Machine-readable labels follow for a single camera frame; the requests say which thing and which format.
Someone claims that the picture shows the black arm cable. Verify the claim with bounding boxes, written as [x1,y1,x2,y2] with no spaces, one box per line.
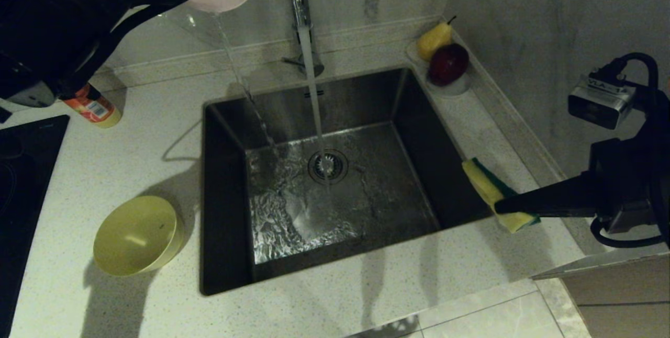
[590,53,670,249]
[79,1,184,95]

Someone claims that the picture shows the round metal drain strainer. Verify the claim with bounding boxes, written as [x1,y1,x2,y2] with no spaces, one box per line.
[308,149,349,186]

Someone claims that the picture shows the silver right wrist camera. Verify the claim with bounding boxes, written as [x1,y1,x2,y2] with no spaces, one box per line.
[568,73,637,131]

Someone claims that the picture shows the yellow pear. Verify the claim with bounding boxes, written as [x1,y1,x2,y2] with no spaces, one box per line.
[417,16,457,62]

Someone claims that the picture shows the black induction cooktop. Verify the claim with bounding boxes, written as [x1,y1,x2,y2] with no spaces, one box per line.
[0,115,71,338]

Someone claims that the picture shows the yellow plastic bowl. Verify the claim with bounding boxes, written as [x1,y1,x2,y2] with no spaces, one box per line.
[93,195,185,277]

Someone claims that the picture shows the orange label dish soap bottle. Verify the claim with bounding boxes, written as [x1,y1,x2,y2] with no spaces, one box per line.
[63,84,122,129]

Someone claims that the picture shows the green and yellow sponge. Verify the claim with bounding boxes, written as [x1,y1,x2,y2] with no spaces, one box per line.
[462,157,542,234]

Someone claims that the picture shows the beige wooden cabinet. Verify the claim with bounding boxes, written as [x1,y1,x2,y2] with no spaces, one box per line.
[531,252,670,338]

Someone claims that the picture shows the stainless steel sink basin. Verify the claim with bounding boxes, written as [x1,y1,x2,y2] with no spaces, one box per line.
[200,69,494,296]

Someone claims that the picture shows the dark red apple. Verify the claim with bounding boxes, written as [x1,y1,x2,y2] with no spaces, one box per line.
[428,43,470,87]

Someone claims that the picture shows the running water stream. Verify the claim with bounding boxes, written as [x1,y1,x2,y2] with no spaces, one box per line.
[298,27,336,187]

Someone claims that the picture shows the small white dish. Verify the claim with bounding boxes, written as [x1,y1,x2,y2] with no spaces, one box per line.
[406,40,471,97]

